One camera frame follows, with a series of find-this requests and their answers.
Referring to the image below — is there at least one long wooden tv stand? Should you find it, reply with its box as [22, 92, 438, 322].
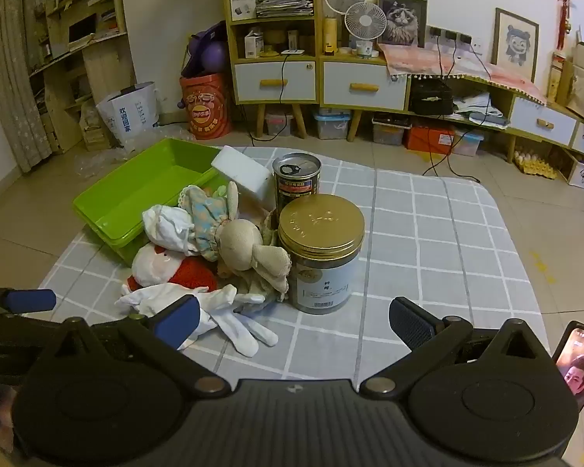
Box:
[409, 73, 584, 166]

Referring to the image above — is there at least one tall wooden shelf cabinet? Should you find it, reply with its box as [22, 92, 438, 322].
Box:
[224, 0, 322, 139]

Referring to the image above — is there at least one white carton on shelf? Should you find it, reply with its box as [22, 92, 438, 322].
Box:
[230, 0, 257, 21]

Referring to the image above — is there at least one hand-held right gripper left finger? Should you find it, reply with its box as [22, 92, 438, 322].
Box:
[58, 297, 227, 394]

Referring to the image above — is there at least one black cable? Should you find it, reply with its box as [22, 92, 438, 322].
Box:
[421, 49, 487, 186]

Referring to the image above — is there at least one low wooden drawer cabinet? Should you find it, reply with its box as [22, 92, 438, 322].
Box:
[320, 53, 412, 143]

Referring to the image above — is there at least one dark tin can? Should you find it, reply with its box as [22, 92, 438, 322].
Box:
[273, 152, 322, 215]

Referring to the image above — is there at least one smartphone with lit screen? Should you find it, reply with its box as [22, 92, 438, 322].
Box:
[552, 320, 584, 412]

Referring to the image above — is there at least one dark lid storage box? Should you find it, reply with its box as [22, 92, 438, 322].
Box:
[372, 114, 412, 146]

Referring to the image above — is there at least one white plastic bag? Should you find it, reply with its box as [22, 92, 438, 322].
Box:
[96, 82, 159, 153]

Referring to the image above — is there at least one clear storage box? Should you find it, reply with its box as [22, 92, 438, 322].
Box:
[265, 109, 294, 137]

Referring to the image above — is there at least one green plastic bin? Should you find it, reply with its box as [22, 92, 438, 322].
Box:
[73, 137, 234, 267]

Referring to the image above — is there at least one small white box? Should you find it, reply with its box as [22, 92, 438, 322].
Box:
[245, 29, 266, 56]

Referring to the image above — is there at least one red white santa plush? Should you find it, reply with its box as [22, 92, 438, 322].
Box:
[127, 243, 220, 297]

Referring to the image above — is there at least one brown cardboard box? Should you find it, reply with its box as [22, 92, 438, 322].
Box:
[562, 41, 584, 122]

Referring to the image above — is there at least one rabbit plush doll checked dress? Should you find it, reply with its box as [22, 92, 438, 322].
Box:
[178, 181, 293, 302]

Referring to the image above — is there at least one wooden bookshelf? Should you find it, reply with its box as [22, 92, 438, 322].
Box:
[29, 0, 137, 154]

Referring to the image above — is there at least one small blue storage box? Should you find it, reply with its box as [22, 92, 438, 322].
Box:
[452, 129, 485, 156]

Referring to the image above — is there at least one white cloth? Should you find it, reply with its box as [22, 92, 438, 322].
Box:
[142, 204, 200, 257]

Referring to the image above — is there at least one black bag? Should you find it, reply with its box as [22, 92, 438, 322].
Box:
[409, 79, 456, 116]

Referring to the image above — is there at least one white cardboard box with logo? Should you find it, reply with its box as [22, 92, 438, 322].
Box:
[562, 148, 584, 188]

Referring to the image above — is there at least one white cotton glove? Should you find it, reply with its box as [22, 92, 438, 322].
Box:
[195, 302, 279, 357]
[114, 284, 239, 313]

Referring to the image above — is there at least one patterned curtain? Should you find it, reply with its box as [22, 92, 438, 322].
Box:
[0, 0, 47, 173]

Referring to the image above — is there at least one blue lid storage box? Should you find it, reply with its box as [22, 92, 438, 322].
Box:
[314, 109, 351, 141]

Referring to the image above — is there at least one stack of papers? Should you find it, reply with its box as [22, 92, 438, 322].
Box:
[255, 0, 315, 19]

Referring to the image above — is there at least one framed cartoon portrait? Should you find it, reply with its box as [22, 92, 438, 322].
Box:
[491, 8, 540, 83]

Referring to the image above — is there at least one purple toy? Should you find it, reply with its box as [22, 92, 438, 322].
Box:
[182, 22, 229, 79]

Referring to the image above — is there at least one small white desk fan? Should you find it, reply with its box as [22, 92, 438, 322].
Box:
[345, 1, 387, 58]

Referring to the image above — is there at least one pink table runner cloth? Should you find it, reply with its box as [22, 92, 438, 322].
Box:
[378, 43, 548, 105]

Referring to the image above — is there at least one grey checked mat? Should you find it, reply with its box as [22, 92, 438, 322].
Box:
[38, 146, 551, 380]

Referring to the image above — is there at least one red snack bucket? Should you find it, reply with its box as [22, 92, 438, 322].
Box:
[179, 72, 233, 141]

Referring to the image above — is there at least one egg carton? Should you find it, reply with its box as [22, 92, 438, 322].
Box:
[513, 150, 558, 178]

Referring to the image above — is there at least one orange cardboard box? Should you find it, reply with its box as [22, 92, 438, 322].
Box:
[406, 126, 454, 156]

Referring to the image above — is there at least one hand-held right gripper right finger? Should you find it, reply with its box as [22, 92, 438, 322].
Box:
[360, 297, 541, 395]

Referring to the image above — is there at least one white foam block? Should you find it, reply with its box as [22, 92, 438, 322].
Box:
[211, 145, 272, 205]

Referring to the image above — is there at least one gold lid jar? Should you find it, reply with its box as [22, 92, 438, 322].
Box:
[278, 193, 366, 316]

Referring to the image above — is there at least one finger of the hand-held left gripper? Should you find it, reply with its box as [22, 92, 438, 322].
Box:
[0, 286, 57, 316]

